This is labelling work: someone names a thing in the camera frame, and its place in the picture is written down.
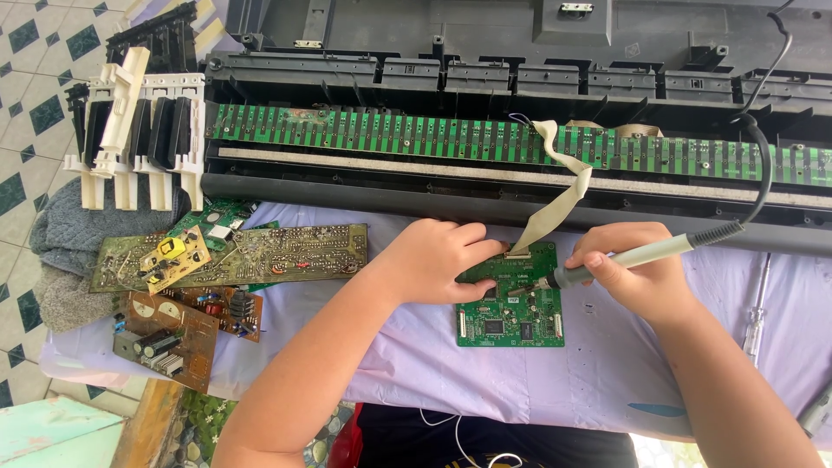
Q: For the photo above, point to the grey towel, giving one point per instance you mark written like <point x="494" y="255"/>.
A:
<point x="62" y="253"/>

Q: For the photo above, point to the small green circuit board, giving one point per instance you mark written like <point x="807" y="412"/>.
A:
<point x="513" y="322"/>

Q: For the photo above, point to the red plastic seat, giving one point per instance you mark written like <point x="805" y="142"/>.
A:
<point x="344" y="442"/>

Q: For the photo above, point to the long green key contact board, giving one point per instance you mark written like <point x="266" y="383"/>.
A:
<point x="403" y="133"/>

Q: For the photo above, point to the black keyboard chassis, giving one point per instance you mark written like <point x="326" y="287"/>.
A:
<point x="455" y="71"/>

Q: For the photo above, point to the floral patterned mat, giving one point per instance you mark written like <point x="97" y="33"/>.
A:
<point x="201" y="429"/>

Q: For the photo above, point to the long brown circuit board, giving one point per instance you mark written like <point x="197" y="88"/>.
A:
<point x="292" y="257"/>

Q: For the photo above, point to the turquoise wooden board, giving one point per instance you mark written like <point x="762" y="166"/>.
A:
<point x="52" y="435"/>

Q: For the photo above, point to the brown board with capacitors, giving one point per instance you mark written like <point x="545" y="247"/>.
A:
<point x="175" y="344"/>

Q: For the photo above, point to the green board with white socket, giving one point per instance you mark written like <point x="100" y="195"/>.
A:
<point x="218" y="221"/>

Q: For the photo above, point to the brown board with heat sink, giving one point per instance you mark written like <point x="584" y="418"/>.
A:
<point x="227" y="311"/>

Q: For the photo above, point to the lavender cloth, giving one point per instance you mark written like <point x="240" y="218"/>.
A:
<point x="403" y="370"/>

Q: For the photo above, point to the small yellow circuit board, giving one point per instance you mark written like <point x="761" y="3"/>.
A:
<point x="172" y="257"/>

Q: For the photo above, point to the grey felt strip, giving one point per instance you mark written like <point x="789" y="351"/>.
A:
<point x="403" y="164"/>

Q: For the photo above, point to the person's left hand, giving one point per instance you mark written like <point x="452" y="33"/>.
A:
<point x="426" y="260"/>

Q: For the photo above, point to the heap of black piano keys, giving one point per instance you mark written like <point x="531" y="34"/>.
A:
<point x="156" y="36"/>

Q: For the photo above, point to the white and black piano keys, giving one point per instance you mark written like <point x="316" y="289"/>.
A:
<point x="140" y="130"/>

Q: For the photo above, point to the person's right hand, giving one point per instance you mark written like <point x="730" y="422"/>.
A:
<point x="640" y="273"/>

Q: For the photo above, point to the grey plastic tool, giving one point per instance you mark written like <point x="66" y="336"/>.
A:
<point x="818" y="411"/>

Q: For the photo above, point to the grey soldering iron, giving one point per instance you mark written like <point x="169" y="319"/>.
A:
<point x="650" y="253"/>

